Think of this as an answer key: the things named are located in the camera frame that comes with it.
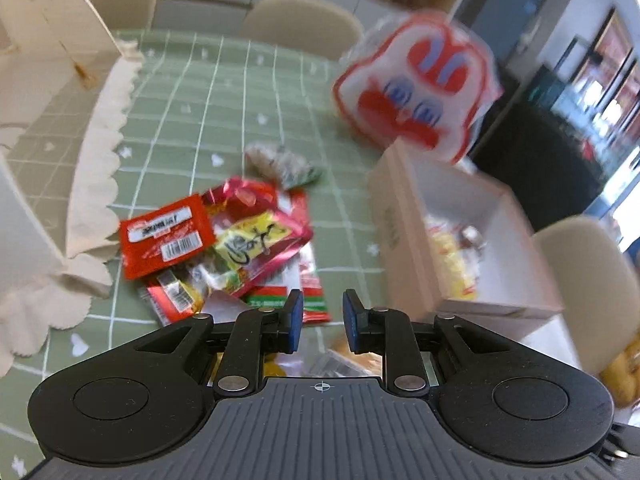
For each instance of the small red barcode packet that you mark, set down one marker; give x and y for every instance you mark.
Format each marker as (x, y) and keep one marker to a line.
(172, 301)

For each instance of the red and yellow snack bag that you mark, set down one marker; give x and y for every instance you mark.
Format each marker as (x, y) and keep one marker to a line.
(260, 247)

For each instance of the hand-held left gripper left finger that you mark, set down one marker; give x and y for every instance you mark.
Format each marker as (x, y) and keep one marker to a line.
(295, 321)

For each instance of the cream bag with scalloped trim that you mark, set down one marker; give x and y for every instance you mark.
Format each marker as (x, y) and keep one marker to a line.
(55, 110)

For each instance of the beige chair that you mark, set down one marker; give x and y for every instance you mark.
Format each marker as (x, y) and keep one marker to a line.
(300, 25)
(125, 0)
(580, 280)

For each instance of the black cabinet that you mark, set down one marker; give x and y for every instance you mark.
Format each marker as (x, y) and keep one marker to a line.
(540, 170)

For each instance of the yellow snack packet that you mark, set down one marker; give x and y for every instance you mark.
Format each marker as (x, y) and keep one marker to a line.
(450, 260)

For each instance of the red packet with white label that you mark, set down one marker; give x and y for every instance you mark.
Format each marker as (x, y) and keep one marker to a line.
(160, 242)

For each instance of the silver and green snack packet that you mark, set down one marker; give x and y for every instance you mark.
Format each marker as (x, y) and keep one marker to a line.
(286, 165)

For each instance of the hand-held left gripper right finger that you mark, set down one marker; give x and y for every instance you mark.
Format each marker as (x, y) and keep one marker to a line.
(350, 321)

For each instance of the clear plastic snack wrapper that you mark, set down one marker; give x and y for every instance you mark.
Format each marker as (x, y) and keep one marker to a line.
(222, 306)

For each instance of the green checked tablecloth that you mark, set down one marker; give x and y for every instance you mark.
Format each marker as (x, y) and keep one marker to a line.
(210, 100)

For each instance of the beige cardboard box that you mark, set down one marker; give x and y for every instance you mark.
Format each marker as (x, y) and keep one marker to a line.
(400, 220)

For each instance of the white and red rabbit bag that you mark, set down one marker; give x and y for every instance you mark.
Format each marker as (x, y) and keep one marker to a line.
(425, 85)

